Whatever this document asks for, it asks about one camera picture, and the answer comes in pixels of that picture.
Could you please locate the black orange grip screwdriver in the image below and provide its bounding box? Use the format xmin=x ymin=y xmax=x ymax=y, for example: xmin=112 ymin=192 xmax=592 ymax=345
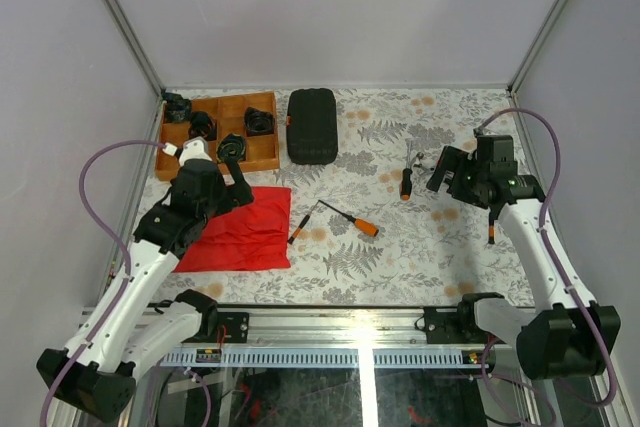
xmin=399 ymin=167 xmax=412 ymax=201

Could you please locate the black plastic tool case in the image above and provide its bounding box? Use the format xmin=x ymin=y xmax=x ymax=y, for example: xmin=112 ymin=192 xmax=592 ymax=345
xmin=286 ymin=88 xmax=339 ymax=165

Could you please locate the large orange handle screwdriver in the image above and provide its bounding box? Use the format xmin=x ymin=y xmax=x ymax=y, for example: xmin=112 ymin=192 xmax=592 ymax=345
xmin=319 ymin=200 xmax=379 ymax=238

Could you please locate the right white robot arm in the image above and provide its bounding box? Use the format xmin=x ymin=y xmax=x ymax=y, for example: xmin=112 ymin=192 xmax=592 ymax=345
xmin=427 ymin=135 xmax=621 ymax=380

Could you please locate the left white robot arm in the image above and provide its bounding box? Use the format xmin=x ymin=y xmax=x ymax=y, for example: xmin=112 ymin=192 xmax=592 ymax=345
xmin=36 ymin=159 xmax=254 ymax=423

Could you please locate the red cloth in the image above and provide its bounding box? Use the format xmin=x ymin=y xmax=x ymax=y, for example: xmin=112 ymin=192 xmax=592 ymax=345
xmin=174 ymin=186 xmax=292 ymax=273

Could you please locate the small hammer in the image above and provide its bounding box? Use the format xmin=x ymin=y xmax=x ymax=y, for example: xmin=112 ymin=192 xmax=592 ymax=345
xmin=405 ymin=139 xmax=435 ymax=175

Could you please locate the rolled black yellow tape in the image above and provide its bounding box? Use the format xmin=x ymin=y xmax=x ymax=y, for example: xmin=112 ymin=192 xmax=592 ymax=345
xmin=216 ymin=133 xmax=247 ymax=163

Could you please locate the thin screwdriver right side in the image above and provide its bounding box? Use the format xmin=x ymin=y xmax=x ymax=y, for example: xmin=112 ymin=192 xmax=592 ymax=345
xmin=488 ymin=210 xmax=496 ymax=245

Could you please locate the small precision screwdriver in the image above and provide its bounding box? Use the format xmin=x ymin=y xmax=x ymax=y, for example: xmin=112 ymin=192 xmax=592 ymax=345
xmin=287 ymin=213 xmax=312 ymax=245

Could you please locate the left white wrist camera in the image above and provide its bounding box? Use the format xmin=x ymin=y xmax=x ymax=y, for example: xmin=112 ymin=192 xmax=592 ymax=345
xmin=161 ymin=137 xmax=211 ymax=167

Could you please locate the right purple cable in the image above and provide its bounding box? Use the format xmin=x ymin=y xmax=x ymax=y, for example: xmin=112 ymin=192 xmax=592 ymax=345
xmin=472 ymin=107 xmax=619 ymax=407

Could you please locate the purple cable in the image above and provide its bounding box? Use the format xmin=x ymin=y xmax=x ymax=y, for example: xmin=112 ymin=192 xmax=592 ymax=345
xmin=39 ymin=139 xmax=172 ymax=427
xmin=472 ymin=107 xmax=619 ymax=407

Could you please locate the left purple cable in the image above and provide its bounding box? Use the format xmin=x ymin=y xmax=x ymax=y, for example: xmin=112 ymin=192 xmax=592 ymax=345
xmin=39 ymin=139 xmax=172 ymax=427

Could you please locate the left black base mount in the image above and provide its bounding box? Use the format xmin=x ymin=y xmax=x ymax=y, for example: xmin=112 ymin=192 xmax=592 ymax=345
xmin=199 ymin=311 xmax=250 ymax=347

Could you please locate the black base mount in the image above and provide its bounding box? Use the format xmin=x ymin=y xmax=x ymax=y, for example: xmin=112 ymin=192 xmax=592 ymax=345
xmin=199 ymin=311 xmax=250 ymax=347
xmin=422 ymin=307 xmax=484 ymax=345

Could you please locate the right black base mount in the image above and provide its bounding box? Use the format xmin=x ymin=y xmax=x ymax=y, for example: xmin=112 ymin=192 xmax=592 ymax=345
xmin=422 ymin=307 xmax=484 ymax=345

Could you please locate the left aluminium corner post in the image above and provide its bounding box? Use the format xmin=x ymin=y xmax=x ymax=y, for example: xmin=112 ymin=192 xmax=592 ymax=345
xmin=102 ymin=0 xmax=164 ymax=97

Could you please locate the aluminium corner post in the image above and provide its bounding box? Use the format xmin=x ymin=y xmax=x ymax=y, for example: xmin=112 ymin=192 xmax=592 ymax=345
xmin=102 ymin=0 xmax=164 ymax=97
xmin=507 ymin=0 xmax=570 ymax=97

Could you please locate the aluminium front rail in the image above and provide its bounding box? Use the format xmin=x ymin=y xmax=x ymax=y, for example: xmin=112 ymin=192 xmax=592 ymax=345
xmin=79 ymin=304 xmax=551 ymax=348

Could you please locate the white slotted cable duct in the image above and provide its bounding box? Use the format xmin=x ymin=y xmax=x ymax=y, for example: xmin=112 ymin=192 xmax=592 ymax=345
xmin=161 ymin=346 xmax=481 ymax=369

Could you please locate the right aluminium corner post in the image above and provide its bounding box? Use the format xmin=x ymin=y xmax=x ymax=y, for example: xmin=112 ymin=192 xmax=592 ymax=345
xmin=507 ymin=0 xmax=570 ymax=97

